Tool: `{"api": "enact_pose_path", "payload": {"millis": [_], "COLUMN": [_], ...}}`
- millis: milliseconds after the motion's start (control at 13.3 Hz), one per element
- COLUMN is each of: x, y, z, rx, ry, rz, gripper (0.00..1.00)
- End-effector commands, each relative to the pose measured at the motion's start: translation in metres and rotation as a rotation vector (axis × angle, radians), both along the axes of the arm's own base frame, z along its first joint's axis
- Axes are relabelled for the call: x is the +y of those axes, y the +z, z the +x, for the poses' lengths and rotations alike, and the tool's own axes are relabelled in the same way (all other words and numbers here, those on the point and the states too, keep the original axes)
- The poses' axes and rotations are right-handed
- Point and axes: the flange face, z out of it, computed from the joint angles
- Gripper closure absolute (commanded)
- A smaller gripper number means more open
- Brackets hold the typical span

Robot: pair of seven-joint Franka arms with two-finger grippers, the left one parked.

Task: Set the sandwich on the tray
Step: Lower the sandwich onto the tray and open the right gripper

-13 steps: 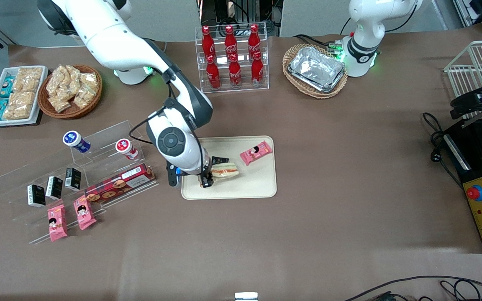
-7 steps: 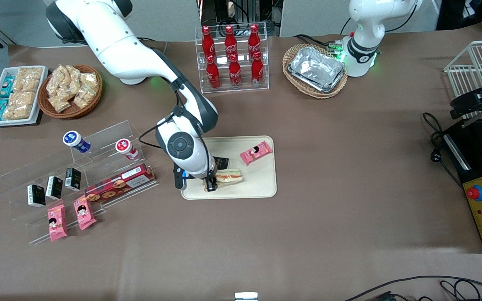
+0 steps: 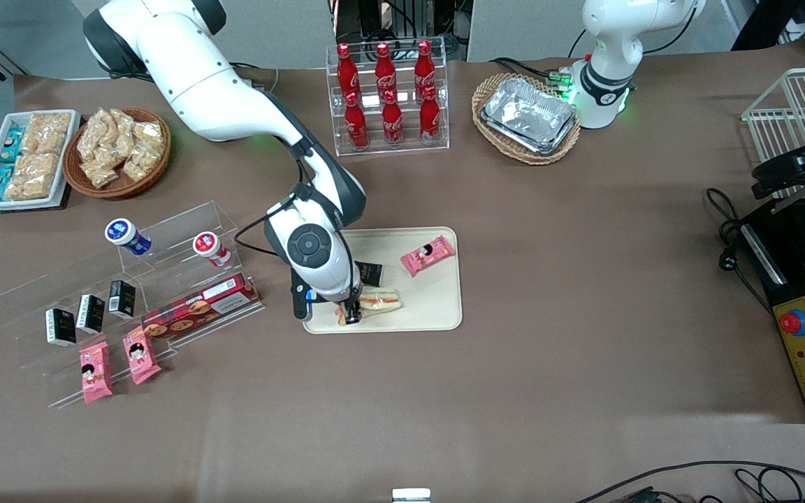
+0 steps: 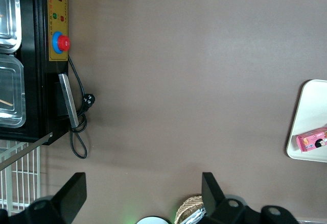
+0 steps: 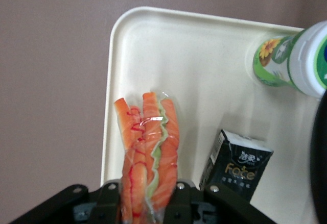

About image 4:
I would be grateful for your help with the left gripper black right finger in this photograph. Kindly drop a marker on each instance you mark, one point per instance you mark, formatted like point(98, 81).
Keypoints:
point(212, 193)

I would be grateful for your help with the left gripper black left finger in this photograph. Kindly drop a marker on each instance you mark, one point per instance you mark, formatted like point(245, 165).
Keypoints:
point(72, 196)

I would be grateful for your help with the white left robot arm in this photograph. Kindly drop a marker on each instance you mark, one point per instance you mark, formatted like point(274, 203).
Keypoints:
point(153, 221)

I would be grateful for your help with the aluminium foil tray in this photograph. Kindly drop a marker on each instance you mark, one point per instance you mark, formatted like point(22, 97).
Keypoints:
point(196, 216)

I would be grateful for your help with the beige plastic serving tray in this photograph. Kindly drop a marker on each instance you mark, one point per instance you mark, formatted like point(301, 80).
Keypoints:
point(311, 101)

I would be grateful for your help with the light tan wicker basket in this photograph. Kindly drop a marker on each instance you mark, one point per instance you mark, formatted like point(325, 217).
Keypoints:
point(185, 207)

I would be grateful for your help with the long silver lever strip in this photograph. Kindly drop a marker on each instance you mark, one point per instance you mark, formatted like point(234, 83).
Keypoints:
point(25, 150)

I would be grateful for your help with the pink cartoon snack pack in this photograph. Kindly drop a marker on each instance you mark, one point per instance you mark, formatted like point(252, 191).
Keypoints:
point(313, 141)

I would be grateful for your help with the thin wooden stick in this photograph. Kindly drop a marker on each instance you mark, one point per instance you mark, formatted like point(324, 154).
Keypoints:
point(6, 102)

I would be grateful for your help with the black machine yellow panel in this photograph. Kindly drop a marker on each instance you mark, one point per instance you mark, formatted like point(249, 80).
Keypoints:
point(35, 81)

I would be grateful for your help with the steel food container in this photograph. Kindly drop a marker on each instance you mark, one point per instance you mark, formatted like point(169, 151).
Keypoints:
point(11, 86)
point(9, 9)

